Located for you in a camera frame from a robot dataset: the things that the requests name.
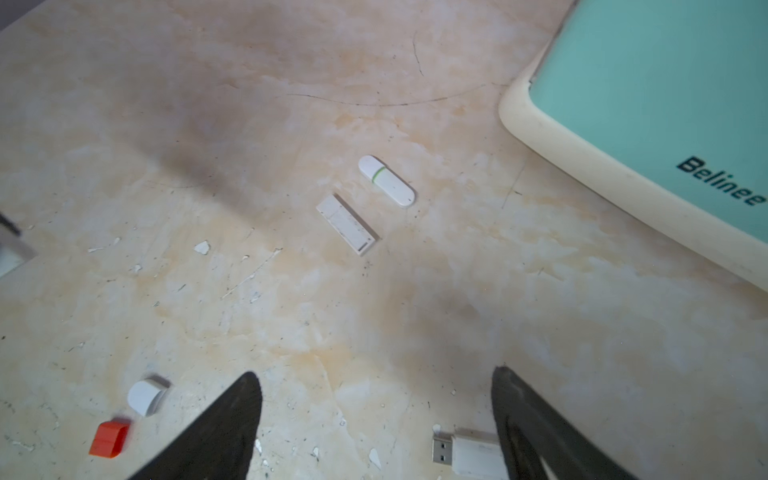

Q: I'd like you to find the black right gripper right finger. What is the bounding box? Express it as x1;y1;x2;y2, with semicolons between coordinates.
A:
491;366;634;479

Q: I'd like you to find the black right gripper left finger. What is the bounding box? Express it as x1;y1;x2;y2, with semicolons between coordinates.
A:
132;371;263;480

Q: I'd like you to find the white usb drive green stripe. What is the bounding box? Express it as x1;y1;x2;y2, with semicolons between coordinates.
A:
358;155;416;208

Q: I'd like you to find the red usb cap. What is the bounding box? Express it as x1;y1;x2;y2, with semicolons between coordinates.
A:
89;418;131;459

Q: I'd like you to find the mint green toaster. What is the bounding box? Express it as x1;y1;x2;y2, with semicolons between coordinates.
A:
499;1;767;288

